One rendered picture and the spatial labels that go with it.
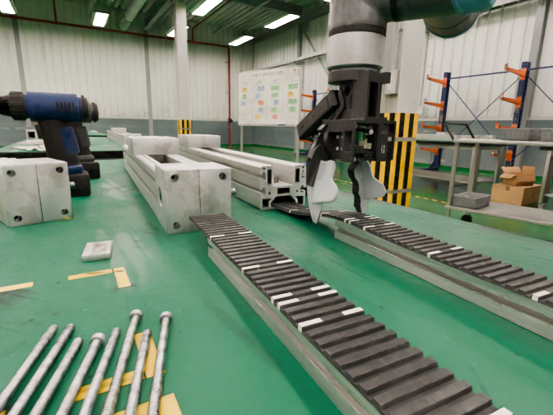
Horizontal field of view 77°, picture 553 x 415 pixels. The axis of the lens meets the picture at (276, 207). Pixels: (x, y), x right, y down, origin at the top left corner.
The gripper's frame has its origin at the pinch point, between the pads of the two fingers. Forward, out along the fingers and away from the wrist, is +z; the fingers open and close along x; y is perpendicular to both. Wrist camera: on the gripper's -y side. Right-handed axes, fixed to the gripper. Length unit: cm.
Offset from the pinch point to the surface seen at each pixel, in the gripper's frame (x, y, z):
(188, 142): -5, -75, -7
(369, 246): -2.0, 9.9, 2.0
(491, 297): -1.4, 25.5, 2.0
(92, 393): -33.5, 22.7, 2.3
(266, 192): -3.8, -17.6, -0.4
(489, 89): 718, -450, -98
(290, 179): 2.2, -19.1, -2.3
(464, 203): 256, -154, 51
